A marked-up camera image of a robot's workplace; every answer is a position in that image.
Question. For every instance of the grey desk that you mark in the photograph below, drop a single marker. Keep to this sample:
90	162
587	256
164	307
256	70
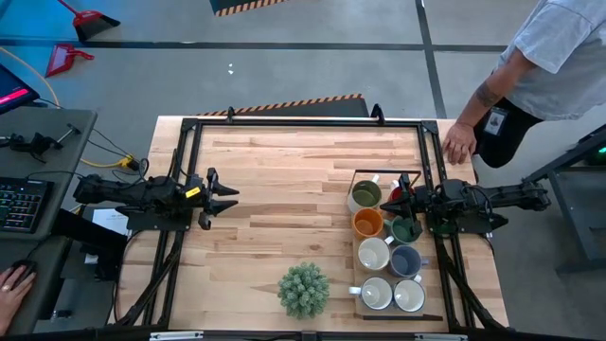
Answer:
47	142

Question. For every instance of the black computer mouse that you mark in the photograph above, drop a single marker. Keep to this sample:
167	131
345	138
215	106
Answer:
23	266

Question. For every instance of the white id badge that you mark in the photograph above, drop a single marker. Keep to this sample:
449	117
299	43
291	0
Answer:
495	121

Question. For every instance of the silver metal bracket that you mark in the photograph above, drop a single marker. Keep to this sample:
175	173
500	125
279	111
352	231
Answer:
175	336
440	337

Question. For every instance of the black backlit keyboard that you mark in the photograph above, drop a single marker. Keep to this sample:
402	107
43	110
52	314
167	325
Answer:
21	206

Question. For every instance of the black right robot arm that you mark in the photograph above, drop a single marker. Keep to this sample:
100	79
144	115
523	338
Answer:
497	196

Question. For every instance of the white paper sheet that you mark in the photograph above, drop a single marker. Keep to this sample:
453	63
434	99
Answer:
106	220

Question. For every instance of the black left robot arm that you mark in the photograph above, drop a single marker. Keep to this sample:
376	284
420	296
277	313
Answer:
142	192

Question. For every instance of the black aluminium table frame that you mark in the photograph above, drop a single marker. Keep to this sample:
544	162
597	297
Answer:
308	122

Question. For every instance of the black orange striped ramp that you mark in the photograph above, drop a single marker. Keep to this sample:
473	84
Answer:
308	110
251	5

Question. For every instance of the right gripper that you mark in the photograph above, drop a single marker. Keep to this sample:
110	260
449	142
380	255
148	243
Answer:
419	203

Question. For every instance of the wooden riser shelf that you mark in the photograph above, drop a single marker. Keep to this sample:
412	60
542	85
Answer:
359	274

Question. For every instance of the black desk clamp mount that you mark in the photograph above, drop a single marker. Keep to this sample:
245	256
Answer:
38	142

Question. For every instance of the red dustpan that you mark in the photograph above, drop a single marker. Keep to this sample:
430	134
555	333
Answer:
64	59

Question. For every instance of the red broom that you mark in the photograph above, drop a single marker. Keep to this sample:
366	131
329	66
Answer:
92	23

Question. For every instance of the plain white ceramic mug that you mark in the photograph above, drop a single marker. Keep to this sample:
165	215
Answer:
376	293

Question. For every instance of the lavender ceramic mug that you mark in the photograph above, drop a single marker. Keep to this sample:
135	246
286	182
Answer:
404	263

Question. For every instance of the person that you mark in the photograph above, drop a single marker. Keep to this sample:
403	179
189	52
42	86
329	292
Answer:
558	61

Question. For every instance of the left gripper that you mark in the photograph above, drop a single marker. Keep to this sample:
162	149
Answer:
210	199

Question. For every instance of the white mug blue floral print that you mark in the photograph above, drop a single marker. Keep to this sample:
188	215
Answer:
409	296

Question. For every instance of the green ceramic mug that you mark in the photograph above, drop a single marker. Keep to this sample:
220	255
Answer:
401	232

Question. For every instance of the succulent plant patterned grey pot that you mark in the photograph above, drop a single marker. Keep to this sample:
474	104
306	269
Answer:
303	291

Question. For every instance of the dark grey metal cart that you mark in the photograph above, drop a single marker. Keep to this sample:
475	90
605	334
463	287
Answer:
577	208

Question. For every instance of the black angled support beam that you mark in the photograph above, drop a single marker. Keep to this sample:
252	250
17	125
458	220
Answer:
94	237

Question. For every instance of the dark monitor screen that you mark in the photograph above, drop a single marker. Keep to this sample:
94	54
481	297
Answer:
14	90

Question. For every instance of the orange faceted mug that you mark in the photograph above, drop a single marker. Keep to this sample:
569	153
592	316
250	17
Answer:
367	225

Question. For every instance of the person's hand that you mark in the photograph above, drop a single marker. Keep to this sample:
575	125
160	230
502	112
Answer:
12	298
459	142

